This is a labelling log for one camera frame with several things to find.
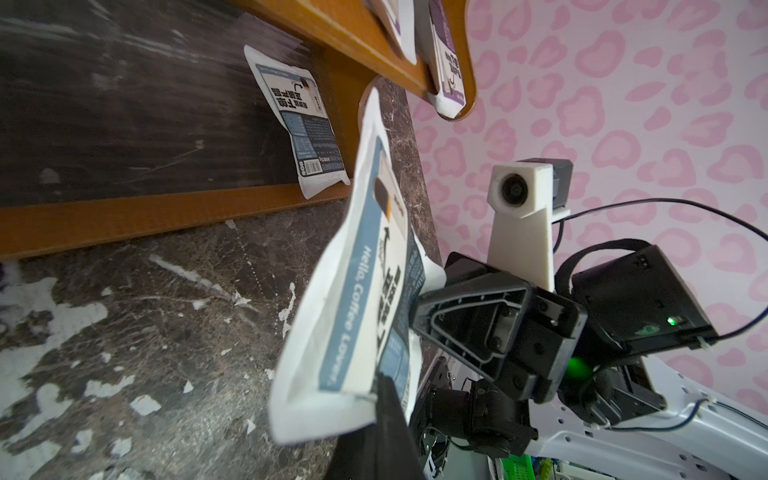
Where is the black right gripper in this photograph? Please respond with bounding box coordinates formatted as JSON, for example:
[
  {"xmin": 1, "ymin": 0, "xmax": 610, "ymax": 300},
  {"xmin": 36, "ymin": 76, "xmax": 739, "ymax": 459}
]
[{"xmin": 410, "ymin": 253, "xmax": 587, "ymax": 404}]

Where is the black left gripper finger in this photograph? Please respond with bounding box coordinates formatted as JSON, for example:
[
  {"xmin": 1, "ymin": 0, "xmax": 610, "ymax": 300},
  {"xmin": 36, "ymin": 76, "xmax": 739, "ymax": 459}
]
[{"xmin": 324, "ymin": 373, "xmax": 425, "ymax": 480}]

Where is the purple coffee bag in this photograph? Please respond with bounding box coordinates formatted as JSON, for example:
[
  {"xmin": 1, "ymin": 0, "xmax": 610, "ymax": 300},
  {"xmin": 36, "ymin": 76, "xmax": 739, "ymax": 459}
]
[
  {"xmin": 414, "ymin": 0, "xmax": 467, "ymax": 119},
  {"xmin": 365, "ymin": 0, "xmax": 418, "ymax": 65}
]

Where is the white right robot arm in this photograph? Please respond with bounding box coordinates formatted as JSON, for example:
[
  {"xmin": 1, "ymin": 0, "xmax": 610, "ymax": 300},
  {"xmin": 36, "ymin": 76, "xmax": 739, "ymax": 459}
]
[{"xmin": 411, "ymin": 239, "xmax": 767, "ymax": 479}]

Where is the orange wooden three-tier shelf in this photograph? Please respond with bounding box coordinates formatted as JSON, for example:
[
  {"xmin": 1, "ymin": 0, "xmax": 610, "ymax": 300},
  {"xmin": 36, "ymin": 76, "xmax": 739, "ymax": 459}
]
[{"xmin": 0, "ymin": 0, "xmax": 479, "ymax": 260}]

